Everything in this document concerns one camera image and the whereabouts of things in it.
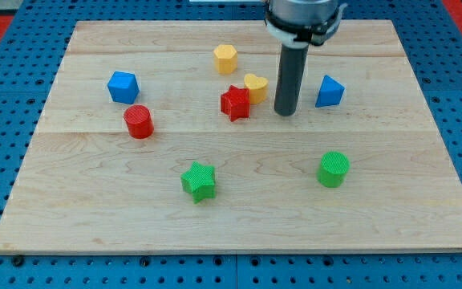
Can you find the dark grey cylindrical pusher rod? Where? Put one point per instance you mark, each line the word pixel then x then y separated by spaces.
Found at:
pixel 290 72

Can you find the red star block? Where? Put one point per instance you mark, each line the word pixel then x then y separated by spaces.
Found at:
pixel 235 103

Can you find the green star block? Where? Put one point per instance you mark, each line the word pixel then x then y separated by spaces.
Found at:
pixel 199 181

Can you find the yellow heart block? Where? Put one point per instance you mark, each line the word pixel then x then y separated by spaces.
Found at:
pixel 257 86

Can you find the blue triangular prism block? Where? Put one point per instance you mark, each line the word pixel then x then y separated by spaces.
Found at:
pixel 330 93

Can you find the yellow hexagon block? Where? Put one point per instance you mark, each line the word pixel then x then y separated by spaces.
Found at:
pixel 225 59

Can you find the green cylinder block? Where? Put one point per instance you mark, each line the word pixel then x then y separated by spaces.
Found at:
pixel 333 169

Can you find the light wooden board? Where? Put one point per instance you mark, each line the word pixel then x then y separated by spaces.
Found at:
pixel 87 187

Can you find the red cylinder block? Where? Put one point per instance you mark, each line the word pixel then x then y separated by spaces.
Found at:
pixel 139 121

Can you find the blue cube block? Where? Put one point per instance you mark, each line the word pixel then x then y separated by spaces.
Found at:
pixel 123 87

